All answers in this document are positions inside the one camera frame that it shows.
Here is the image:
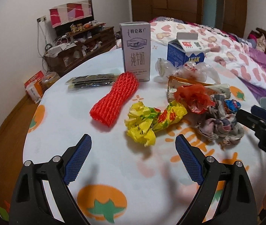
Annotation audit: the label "patchwork cloth cover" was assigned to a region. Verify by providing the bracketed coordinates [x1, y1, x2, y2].
[49, 0, 93, 28]

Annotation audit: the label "clear plastic bag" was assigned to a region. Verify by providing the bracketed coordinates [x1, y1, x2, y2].
[155, 58, 220, 85]

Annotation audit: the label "white printed plastic bag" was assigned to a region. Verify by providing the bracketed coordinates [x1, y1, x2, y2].
[195, 94, 245, 146]

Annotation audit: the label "black television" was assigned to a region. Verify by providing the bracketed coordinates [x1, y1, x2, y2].
[53, 1, 95, 36]

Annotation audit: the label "wooden television cabinet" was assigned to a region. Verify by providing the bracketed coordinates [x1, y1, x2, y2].
[43, 23, 116, 77]

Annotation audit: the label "floral pillow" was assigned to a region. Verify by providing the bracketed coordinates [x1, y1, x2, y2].
[255, 33, 266, 51]

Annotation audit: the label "blue wrapper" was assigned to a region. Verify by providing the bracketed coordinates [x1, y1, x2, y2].
[224, 99, 241, 112]

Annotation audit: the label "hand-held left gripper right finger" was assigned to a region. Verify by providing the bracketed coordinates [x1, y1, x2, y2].
[175, 134, 257, 225]

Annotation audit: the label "red plastic bag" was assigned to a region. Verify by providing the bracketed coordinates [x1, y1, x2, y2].
[174, 84, 214, 114]

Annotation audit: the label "hanging cables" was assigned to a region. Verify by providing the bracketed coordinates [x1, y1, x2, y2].
[38, 22, 52, 59]

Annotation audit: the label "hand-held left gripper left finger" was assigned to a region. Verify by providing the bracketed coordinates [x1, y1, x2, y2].
[9, 133, 92, 225]

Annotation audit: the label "brown wooden wardrobe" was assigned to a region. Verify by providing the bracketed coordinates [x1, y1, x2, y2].
[129, 0, 248, 38]

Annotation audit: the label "red foam net sleeve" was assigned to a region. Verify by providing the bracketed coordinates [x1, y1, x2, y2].
[90, 72, 139, 127]

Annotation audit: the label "dark snack packets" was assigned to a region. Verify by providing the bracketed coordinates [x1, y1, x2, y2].
[66, 74, 120, 90]

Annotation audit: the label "tall grey milk carton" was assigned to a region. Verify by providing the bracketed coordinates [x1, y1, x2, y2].
[120, 22, 151, 81]

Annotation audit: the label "blue and white milk carton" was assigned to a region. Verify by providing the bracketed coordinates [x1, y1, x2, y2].
[167, 32, 210, 70]

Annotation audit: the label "yellow wrapper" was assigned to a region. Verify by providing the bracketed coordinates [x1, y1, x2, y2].
[125, 100, 188, 147]

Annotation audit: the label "white quilt with pink hearts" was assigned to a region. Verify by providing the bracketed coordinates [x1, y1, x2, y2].
[150, 20, 266, 90]

